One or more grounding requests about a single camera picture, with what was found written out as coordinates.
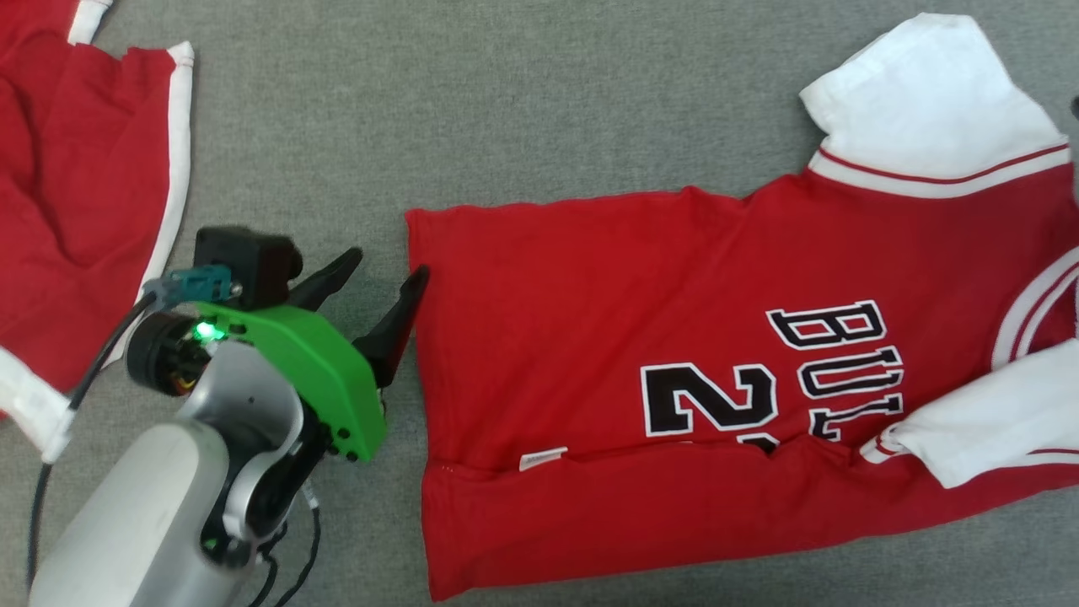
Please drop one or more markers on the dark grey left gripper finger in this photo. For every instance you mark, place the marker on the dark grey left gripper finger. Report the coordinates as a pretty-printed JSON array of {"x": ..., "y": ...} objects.
[
  {"x": 392, "y": 337},
  {"x": 324, "y": 280}
]

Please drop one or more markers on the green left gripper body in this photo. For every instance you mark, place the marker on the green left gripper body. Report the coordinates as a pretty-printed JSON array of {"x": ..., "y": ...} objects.
[{"x": 324, "y": 371}]

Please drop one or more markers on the red and white basketball jersey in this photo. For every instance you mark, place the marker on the red and white basketball jersey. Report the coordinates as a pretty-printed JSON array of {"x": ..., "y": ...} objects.
[{"x": 632, "y": 278}]

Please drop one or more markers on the red shorts with white trim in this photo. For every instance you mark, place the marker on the red shorts with white trim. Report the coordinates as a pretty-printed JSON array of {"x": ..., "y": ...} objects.
[{"x": 76, "y": 169}]

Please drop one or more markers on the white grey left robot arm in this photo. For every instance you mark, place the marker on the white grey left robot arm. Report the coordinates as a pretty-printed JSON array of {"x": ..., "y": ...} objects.
[{"x": 143, "y": 506}]

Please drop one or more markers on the teal left camera connector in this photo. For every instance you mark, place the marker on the teal left camera connector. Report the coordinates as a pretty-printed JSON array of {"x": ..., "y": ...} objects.
[{"x": 198, "y": 282}]

